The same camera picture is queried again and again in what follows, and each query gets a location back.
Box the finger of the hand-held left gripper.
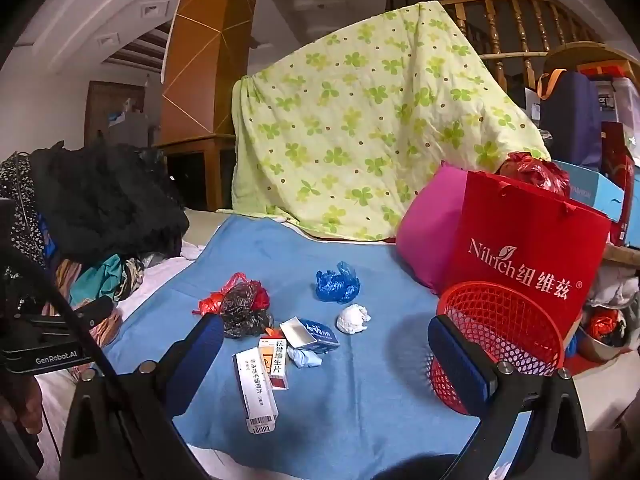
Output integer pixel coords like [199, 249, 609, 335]
[67, 297, 115, 331]

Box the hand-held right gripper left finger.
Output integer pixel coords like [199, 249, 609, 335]
[60, 312, 226, 480]

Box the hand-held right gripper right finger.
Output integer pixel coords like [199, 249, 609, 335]
[427, 314, 593, 480]

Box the red plastic bag ball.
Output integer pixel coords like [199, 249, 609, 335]
[191, 272, 272, 317]

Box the black plastic bag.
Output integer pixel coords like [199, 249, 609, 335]
[219, 281, 275, 339]

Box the red mesh plastic basket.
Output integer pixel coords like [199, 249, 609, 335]
[430, 281, 566, 415]

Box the long white medicine box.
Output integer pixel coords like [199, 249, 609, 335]
[232, 349, 279, 435]

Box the orange and white medicine box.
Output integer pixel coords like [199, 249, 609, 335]
[257, 327, 291, 391]

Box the light blue paper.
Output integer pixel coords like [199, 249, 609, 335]
[289, 347, 323, 370]

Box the white tissue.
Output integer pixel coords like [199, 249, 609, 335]
[336, 304, 372, 335]

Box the blue and white small box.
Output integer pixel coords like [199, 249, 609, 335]
[279, 316, 340, 354]

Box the blue plastic bag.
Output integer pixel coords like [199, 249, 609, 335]
[315, 261, 361, 305]

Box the person's left hand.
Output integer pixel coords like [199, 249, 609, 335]
[0, 375, 43, 436]

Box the teal cloth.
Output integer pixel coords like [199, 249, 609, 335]
[75, 254, 123, 306]

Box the striped cloth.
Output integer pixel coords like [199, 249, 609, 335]
[55, 257, 146, 346]

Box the white bedsheet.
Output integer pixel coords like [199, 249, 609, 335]
[35, 240, 221, 480]

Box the blue towel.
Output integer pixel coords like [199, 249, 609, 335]
[102, 215, 531, 466]

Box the black fuzzy garment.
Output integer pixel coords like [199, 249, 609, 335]
[27, 140, 191, 266]

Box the pink pillow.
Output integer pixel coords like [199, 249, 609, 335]
[396, 164, 468, 295]

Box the black white floral cloth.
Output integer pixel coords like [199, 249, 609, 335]
[0, 152, 46, 266]

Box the orange red plastic bag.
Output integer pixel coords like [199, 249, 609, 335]
[585, 307, 626, 346]

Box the red paper gift bag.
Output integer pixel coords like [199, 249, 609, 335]
[440, 162, 613, 346]

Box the wooden cabinet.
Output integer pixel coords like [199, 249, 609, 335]
[155, 132, 237, 211]

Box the knotted red plastic bag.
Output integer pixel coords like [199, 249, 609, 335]
[497, 151, 571, 198]

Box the wooden door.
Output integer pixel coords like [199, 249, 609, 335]
[85, 80, 148, 148]

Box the light blue cardboard box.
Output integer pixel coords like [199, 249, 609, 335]
[552, 160, 626, 223]

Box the tall red box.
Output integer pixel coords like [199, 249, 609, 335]
[600, 121, 638, 247]

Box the green clover print blanket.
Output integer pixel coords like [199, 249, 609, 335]
[231, 2, 553, 243]

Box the orange wooden column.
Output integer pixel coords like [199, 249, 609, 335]
[160, 0, 263, 146]

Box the clear plastic storage box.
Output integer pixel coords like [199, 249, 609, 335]
[595, 77, 640, 126]

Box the wooden stair railing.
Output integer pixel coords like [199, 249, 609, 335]
[390, 0, 601, 91]

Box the navy bag with orange handles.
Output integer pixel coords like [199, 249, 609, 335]
[537, 70, 603, 171]

